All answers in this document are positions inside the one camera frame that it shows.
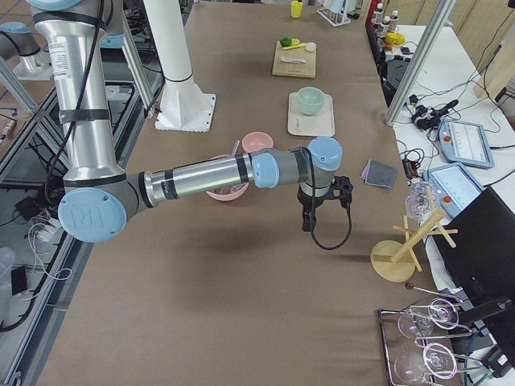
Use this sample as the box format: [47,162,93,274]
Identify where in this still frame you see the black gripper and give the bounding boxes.
[297,176,353,232]

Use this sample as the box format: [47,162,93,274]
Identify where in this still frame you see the small pink bowl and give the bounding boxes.
[241,131,274,153]

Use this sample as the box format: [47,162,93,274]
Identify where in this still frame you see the white ceramic spoon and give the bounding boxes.
[280,55,307,64]

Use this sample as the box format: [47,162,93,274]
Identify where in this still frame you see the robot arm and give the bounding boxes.
[31,1,352,243]
[1,22,52,80]

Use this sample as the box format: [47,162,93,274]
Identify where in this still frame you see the large pink ice bowl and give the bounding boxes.
[204,154,250,203]

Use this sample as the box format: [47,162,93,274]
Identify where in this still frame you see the purple cloth under grey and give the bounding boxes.
[360,164,369,182]

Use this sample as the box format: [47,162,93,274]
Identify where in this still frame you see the grey folded cloth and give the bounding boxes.
[365,159,398,190]

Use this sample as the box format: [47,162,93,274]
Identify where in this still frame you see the wooden mug tree stand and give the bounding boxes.
[370,208,458,282]

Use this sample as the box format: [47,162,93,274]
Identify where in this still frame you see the white rabbit tray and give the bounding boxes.
[287,92,336,137]

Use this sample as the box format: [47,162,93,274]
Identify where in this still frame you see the metal ice scoop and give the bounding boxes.
[231,140,241,157]

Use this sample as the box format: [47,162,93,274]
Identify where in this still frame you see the clear plastic container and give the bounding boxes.
[406,181,441,224]

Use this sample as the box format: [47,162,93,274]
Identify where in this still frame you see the blue teach pendant near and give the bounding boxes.
[422,162,485,218]

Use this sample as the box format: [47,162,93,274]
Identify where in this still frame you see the blue teach pendant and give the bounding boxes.
[422,162,485,218]
[439,119,495,169]

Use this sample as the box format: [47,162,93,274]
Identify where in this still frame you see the wooden cutting board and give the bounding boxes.
[272,41,316,79]

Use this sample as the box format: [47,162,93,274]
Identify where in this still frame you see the upper wine glass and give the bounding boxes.
[398,298,459,339]

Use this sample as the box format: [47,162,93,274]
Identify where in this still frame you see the wine glass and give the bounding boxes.
[398,298,459,339]
[393,343,457,385]

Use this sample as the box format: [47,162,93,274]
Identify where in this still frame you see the blue teach pendant far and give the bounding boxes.
[439,119,495,169]

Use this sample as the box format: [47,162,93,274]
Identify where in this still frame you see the black monitor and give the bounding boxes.
[434,187,514,301]

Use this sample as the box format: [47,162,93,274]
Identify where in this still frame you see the white steamed bun toy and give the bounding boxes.
[304,42,316,52]

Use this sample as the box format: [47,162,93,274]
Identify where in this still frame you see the yellow plastic knife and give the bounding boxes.
[282,43,306,51]

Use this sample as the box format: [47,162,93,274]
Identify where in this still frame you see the lower wine glass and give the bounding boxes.
[393,343,457,385]

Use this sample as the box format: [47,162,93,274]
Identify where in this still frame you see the green lime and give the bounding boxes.
[280,37,292,47]

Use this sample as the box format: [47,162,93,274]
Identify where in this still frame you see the yellow cup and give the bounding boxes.
[290,0,303,18]

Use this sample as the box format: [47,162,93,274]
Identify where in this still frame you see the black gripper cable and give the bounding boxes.
[299,146,354,251]

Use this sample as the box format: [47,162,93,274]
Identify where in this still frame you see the wire glass holder rack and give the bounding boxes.
[377,297,483,385]

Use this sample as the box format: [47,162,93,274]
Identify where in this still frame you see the aluminium frame post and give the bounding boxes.
[385,0,455,127]

